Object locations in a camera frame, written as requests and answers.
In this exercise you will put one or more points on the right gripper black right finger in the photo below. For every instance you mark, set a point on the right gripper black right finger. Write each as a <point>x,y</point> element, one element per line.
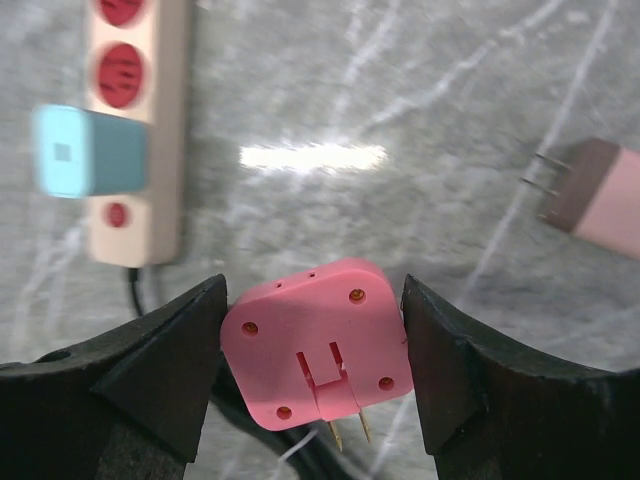
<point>491,407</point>

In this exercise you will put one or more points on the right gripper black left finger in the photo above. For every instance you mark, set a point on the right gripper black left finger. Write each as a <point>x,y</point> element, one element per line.
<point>127,404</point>

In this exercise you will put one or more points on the pink square plug adapter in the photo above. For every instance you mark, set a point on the pink square plug adapter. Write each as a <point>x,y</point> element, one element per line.
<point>318,345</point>

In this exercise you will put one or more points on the teal plug adapter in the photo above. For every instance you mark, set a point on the teal plug adapter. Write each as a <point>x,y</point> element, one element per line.
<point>81,153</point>

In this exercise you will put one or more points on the beige power strip red sockets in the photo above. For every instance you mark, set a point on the beige power strip red sockets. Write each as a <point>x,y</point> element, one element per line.
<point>138,71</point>

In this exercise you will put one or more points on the dusty pink plug adapter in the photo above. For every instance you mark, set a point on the dusty pink plug adapter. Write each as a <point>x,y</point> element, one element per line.
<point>595,196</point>

